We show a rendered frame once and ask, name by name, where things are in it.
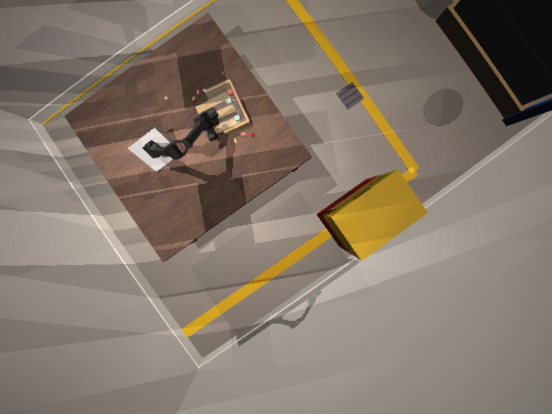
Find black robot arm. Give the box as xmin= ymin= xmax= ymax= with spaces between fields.
xmin=142 ymin=107 xmax=220 ymax=160

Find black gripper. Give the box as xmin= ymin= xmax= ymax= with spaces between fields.
xmin=206 ymin=127 xmax=218 ymax=141

